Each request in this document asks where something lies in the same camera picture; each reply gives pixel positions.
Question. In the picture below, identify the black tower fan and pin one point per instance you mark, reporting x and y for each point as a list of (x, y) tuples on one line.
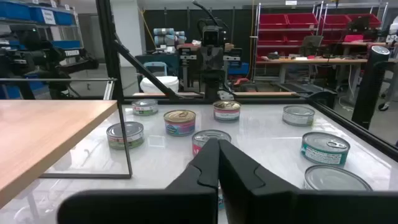
[(370, 87)]

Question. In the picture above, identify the black room partition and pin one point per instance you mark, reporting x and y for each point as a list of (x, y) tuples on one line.
[(174, 18)]

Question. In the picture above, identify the light blue chair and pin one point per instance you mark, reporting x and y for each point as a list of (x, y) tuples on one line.
[(155, 63)]

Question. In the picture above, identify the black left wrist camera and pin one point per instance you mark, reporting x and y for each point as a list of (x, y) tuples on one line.
[(214, 36)]

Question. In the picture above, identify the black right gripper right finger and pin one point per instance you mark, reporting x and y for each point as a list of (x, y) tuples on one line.
[(295, 208)]

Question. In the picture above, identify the black office chair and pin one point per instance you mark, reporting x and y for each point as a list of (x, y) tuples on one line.
[(311, 45)]

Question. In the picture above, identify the wooden workbench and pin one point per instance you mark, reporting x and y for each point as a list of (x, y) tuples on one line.
[(311, 61)]

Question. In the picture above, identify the black aluminium rig frame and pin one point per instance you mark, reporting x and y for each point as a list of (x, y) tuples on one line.
[(109, 62)]

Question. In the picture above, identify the wooden shelf board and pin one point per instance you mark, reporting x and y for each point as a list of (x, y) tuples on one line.
[(46, 133)]

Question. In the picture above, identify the teal label silver can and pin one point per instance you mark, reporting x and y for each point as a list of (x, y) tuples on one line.
[(325, 148)]

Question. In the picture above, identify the blue crate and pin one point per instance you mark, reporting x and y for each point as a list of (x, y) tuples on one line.
[(239, 69)]

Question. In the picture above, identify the red bins storage rack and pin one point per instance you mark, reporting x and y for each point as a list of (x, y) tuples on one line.
[(273, 21)]

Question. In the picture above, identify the white label silver can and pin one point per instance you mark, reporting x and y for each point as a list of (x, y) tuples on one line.
[(298, 115)]

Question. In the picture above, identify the red label silver can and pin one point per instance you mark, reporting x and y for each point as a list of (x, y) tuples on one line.
[(205, 136)]

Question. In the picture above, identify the white plastic bucket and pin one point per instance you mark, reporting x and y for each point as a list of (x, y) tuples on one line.
[(158, 84)]

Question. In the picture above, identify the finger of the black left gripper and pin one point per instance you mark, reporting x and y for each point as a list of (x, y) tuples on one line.
[(206, 60), (217, 60)]

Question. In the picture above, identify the green label silver tuna can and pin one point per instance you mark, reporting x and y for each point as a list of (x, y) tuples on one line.
[(144, 107), (136, 133), (337, 179)]

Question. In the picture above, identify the blue bins shelving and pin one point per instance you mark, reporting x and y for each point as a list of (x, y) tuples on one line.
[(15, 9)]

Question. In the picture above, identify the rolled grey-blue mats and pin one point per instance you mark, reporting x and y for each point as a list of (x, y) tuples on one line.
[(164, 35)]

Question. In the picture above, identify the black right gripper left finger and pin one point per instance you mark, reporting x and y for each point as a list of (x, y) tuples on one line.
[(140, 208)]

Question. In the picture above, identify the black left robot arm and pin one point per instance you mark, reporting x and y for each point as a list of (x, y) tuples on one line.
[(214, 88)]

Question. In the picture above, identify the neighbouring black robot arm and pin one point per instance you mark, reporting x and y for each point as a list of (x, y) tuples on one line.
[(46, 59)]

